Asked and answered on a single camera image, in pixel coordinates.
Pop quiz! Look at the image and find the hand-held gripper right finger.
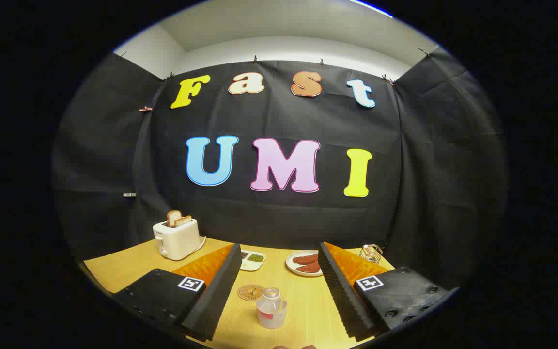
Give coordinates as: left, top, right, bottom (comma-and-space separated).
318, 242, 459, 342

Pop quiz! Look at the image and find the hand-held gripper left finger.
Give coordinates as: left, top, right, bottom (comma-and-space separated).
113, 243, 243, 342

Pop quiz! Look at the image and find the round wooden coaster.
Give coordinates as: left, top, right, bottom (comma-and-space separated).
237, 284, 265, 302

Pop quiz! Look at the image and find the clear juice bottle red label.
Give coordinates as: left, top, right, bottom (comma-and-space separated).
256, 287, 288, 330

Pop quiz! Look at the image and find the wooden table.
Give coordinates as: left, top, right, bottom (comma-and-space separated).
84, 237, 396, 349

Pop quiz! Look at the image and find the white divided dish with beans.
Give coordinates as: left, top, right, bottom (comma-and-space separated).
239, 250, 266, 271

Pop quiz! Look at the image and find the white round plate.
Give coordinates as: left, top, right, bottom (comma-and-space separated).
286, 251, 326, 277

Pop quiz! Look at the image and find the cream toaster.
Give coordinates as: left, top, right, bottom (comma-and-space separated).
153, 219, 201, 261

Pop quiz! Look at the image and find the black backdrop cloth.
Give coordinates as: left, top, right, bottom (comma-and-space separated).
51, 46, 510, 291

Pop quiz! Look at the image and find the metal wire holder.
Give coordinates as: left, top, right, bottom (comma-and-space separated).
359, 244, 384, 264

